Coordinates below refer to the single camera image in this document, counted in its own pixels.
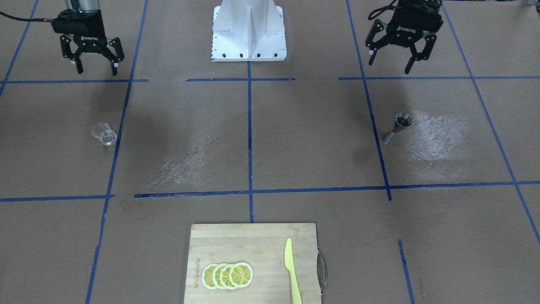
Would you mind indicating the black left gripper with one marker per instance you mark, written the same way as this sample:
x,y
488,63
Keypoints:
x,y
400,33

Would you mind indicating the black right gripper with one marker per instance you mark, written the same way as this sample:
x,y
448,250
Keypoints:
x,y
90,39

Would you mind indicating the steel jigger measuring cup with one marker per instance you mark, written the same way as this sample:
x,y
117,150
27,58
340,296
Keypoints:
x,y
402,121

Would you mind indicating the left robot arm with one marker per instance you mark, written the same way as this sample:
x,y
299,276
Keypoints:
x,y
374,39

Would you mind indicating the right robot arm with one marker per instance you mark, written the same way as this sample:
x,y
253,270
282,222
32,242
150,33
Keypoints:
x,y
82,5

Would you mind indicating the bamboo cutting board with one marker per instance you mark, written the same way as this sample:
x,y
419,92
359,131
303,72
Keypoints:
x,y
262,246

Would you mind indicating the lemon slice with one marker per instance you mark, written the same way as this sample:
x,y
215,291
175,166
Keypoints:
x,y
241,275
207,276
225,277
216,275

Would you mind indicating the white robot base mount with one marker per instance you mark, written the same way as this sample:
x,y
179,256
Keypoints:
x,y
248,31

